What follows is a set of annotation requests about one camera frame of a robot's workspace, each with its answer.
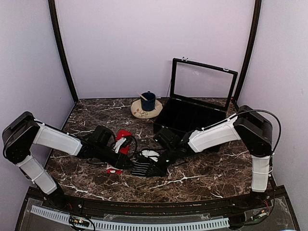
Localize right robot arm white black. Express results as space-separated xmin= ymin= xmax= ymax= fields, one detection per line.
xmin=154 ymin=105 xmax=274 ymax=209

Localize red Santa Christmas sock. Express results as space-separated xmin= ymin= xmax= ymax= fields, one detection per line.
xmin=106 ymin=129 xmax=132 ymax=175

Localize black compartment box glass lid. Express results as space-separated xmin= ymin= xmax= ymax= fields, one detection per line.
xmin=153 ymin=58 xmax=238 ymax=137

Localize black frame post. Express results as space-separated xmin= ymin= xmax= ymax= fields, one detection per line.
xmin=233 ymin=0 xmax=262 ymax=104
xmin=48 ymin=0 xmax=79 ymax=103

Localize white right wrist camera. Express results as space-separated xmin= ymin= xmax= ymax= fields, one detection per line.
xmin=141 ymin=150 xmax=160 ymax=162

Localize left black frame post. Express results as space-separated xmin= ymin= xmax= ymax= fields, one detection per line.
xmin=48 ymin=0 xmax=79 ymax=103

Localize right black frame post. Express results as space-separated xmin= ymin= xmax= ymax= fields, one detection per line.
xmin=233 ymin=0 xmax=262 ymax=104

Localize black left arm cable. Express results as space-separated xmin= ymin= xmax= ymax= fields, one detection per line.
xmin=110 ymin=134 xmax=138 ymax=159

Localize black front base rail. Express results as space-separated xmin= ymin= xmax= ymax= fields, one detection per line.
xmin=60 ymin=177 xmax=288 ymax=216

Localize cream floral plate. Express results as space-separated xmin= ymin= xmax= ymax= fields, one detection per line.
xmin=130 ymin=99 xmax=163 ymax=119

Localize white slotted cable duct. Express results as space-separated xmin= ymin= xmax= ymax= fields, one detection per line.
xmin=30 ymin=205 xmax=230 ymax=231

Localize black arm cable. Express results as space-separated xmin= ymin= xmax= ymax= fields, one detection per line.
xmin=110 ymin=134 xmax=138 ymax=159
xmin=233 ymin=110 xmax=282 ymax=154

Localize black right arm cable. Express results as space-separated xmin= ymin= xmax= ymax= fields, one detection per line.
xmin=233 ymin=110 xmax=282 ymax=154

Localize black white striped sock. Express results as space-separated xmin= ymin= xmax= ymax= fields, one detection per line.
xmin=130 ymin=156 xmax=154 ymax=178

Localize blue ceramic cup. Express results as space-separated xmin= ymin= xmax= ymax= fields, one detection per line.
xmin=141 ymin=91 xmax=156 ymax=112

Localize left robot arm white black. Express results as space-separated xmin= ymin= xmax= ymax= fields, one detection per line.
xmin=2 ymin=111 xmax=133 ymax=210

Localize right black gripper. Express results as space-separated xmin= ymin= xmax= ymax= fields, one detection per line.
xmin=145 ymin=146 xmax=178 ymax=177

